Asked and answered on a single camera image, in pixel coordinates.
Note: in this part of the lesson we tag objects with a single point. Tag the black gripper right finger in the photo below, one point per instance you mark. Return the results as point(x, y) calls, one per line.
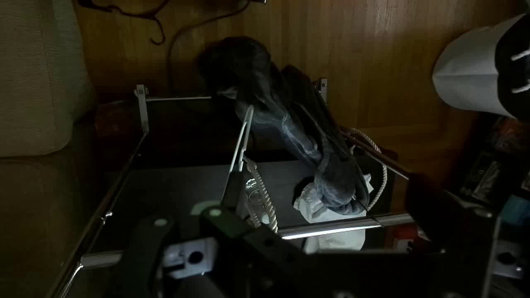
point(252, 263)

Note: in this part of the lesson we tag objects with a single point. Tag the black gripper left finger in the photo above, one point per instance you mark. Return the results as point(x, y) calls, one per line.
point(138, 269)

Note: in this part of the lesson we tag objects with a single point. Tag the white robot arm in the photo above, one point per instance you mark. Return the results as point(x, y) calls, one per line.
point(483, 70)

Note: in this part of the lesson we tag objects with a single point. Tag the white crumpled cloth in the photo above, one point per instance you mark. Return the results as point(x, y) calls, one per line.
point(314, 211)

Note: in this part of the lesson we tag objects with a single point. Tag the dark grey hanging garment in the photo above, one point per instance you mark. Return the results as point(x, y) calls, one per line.
point(284, 100)

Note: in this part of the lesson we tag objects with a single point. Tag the metal clothes rack frame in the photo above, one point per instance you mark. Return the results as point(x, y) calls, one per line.
point(350, 276)

